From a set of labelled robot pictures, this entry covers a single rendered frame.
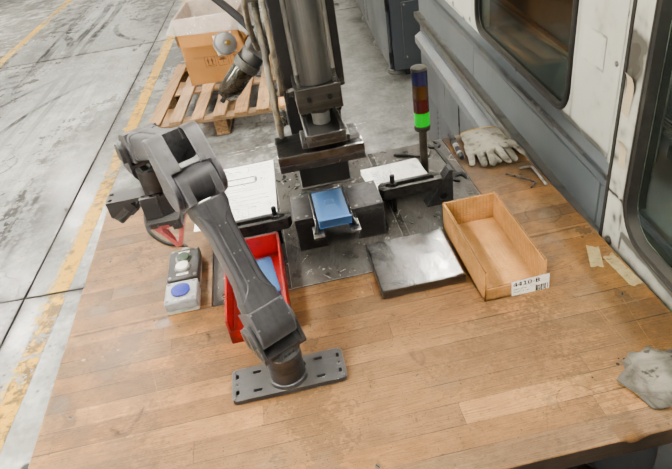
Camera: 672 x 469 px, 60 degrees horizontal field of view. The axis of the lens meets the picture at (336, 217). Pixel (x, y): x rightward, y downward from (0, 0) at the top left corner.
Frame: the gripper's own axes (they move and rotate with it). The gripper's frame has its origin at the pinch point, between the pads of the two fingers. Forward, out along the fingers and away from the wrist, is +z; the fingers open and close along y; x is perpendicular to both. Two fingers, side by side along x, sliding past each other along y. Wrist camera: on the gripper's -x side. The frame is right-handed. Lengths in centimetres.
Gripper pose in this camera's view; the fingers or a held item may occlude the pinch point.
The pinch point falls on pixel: (178, 242)
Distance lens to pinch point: 132.1
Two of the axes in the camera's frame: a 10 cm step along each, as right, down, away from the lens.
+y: 1.4, 5.5, -8.2
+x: 9.8, -2.0, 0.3
